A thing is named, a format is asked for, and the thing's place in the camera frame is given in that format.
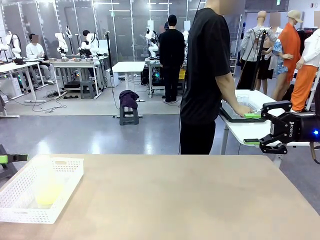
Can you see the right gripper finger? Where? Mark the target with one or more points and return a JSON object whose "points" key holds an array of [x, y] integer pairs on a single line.
{"points": [[272, 147], [277, 105]]}

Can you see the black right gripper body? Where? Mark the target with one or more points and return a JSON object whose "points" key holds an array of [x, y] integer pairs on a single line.
{"points": [[290, 128]]}

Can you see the translucent plastic Erlenmeyer flask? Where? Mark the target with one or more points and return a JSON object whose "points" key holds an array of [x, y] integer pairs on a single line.
{"points": [[48, 192]]}

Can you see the person's right forearm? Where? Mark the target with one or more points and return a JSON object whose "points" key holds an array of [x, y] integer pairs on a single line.
{"points": [[230, 95]]}

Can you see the person's right hand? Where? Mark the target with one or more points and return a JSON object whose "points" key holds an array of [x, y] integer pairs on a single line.
{"points": [[242, 110]]}

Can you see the black flat tray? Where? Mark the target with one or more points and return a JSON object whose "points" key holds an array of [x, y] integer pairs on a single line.
{"points": [[250, 120]]}

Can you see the white side table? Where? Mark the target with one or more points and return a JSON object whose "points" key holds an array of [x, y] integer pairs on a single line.
{"points": [[237, 127]]}

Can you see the figure in blue floral clothes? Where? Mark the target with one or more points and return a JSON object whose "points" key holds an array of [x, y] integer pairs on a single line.
{"points": [[280, 50]]}

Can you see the black tripod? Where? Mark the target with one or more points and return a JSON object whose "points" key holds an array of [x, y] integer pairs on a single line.
{"points": [[260, 50]]}

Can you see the white shoe rack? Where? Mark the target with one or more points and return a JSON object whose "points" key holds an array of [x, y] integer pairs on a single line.
{"points": [[233, 65]]}

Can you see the mannequin in orange with cap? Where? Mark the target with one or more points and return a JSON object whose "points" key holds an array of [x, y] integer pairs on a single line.
{"points": [[291, 47]]}

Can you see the mannequin in grey shirt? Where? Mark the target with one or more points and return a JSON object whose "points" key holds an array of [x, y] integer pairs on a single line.
{"points": [[251, 45]]}

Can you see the white box under desk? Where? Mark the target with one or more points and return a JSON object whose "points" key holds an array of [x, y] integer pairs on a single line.
{"points": [[12, 87]]}

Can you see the dark clothes on rack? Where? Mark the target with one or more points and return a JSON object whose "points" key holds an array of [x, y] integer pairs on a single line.
{"points": [[303, 37]]}

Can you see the black power strip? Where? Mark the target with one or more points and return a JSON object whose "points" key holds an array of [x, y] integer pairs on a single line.
{"points": [[72, 97]]}

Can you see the person in black T-shirt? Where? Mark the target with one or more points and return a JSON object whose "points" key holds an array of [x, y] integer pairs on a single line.
{"points": [[205, 62]]}

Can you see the white office desk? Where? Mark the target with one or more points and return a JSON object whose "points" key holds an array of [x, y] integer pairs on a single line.
{"points": [[15, 67]]}

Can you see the black box under workbench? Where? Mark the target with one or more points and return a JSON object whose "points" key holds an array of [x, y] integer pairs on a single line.
{"points": [[72, 85]]}

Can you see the black bag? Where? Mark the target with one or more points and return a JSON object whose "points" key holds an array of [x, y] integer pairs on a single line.
{"points": [[20, 61]]}

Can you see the yellow bin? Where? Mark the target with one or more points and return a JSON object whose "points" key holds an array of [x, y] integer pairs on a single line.
{"points": [[182, 74]]}

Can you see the grey plastic step stool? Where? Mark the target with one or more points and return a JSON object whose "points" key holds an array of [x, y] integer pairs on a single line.
{"points": [[87, 88], [128, 120]]}

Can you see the seated person in white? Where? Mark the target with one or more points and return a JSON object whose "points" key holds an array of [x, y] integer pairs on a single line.
{"points": [[33, 51]]}

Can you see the long white workbench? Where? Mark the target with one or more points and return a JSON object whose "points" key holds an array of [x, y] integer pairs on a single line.
{"points": [[72, 63]]}

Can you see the standing person in black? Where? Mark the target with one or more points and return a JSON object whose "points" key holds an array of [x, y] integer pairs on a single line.
{"points": [[171, 50]]}

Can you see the dark purple jacket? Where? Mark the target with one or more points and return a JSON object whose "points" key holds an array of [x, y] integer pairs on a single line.
{"points": [[128, 98]]}

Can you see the white equipment workbench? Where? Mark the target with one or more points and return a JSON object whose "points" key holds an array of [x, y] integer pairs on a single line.
{"points": [[152, 60]]}

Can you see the black pole stand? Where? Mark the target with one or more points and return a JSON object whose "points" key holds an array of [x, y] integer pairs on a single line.
{"points": [[109, 55]]}

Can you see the small white standing table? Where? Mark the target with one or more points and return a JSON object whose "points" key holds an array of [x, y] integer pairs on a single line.
{"points": [[128, 66]]}

